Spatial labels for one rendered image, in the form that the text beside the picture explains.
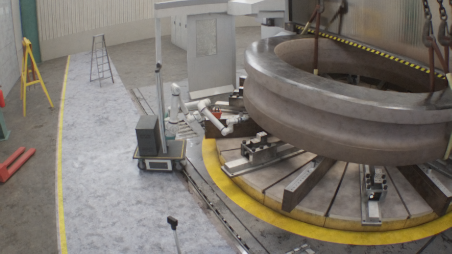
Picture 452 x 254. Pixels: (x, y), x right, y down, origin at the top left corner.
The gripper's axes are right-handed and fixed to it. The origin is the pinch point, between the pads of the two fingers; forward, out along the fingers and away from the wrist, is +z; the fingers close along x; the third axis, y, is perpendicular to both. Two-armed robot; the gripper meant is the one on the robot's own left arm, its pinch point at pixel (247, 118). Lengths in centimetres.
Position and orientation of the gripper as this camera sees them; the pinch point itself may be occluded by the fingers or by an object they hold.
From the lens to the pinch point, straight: 541.4
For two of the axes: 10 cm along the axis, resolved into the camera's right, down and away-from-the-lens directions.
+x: -3.3, -3.6, 8.7
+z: 9.4, -1.4, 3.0
